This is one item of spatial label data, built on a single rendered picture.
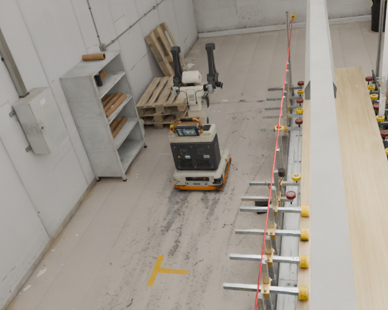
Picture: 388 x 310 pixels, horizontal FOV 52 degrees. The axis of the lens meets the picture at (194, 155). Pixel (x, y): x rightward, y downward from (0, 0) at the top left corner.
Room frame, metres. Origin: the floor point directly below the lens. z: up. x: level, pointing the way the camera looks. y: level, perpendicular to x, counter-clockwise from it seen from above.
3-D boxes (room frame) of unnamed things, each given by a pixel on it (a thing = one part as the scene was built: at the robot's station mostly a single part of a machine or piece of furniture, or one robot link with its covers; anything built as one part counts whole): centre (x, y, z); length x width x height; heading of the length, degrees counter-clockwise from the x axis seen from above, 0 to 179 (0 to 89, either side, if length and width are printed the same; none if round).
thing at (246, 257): (1.89, -0.34, 0.95); 0.50 x 0.04 x 0.04; 70
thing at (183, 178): (4.00, 0.02, 0.23); 0.41 x 0.02 x 0.08; 69
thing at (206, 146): (4.23, -0.04, 0.59); 0.55 x 0.34 x 0.83; 69
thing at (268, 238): (1.92, -0.37, 0.87); 0.04 x 0.04 x 0.48; 70
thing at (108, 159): (5.10, 1.04, 0.78); 0.90 x 0.45 x 1.55; 160
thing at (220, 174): (4.31, -0.08, 0.16); 0.67 x 0.64 x 0.25; 159
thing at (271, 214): (2.16, -0.45, 0.93); 0.04 x 0.04 x 0.48; 70
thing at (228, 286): (1.66, -0.25, 0.95); 0.50 x 0.04 x 0.04; 70
